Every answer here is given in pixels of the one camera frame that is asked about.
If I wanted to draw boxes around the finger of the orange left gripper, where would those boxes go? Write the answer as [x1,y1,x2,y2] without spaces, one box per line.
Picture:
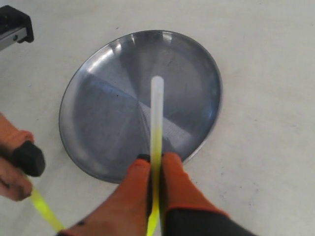
[0,114,46,177]
[0,157,32,202]

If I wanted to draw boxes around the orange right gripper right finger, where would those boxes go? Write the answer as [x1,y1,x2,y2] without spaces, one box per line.
[160,152,244,236]

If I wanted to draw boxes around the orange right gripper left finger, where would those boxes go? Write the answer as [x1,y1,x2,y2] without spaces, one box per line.
[58,154,152,236]

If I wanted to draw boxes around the yellow thin stick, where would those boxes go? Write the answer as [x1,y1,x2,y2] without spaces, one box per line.
[30,76,164,236]

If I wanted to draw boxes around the round steel plate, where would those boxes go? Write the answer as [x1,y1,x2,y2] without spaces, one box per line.
[59,30,222,183]

